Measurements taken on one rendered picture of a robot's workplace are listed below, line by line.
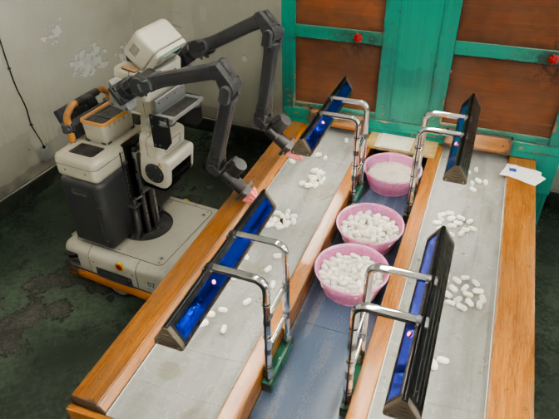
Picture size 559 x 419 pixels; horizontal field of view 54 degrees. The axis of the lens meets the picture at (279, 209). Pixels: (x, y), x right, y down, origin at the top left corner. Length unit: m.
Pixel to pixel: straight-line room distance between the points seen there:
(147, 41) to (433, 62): 1.26
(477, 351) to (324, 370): 0.47
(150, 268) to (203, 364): 1.13
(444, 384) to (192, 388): 0.73
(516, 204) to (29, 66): 2.93
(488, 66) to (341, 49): 0.67
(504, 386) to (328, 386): 0.50
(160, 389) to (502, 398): 0.96
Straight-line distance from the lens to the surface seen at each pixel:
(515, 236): 2.26
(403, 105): 2.74
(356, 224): 2.21
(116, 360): 1.76
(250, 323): 1.81
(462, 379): 1.75
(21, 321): 3.13
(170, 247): 2.87
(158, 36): 2.38
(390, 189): 2.47
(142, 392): 1.70
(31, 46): 3.86
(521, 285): 2.05
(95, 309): 3.05
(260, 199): 1.70
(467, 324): 1.90
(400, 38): 2.63
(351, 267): 2.02
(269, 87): 2.38
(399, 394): 1.22
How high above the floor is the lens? 2.08
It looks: 36 degrees down
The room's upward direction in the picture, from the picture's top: 1 degrees counter-clockwise
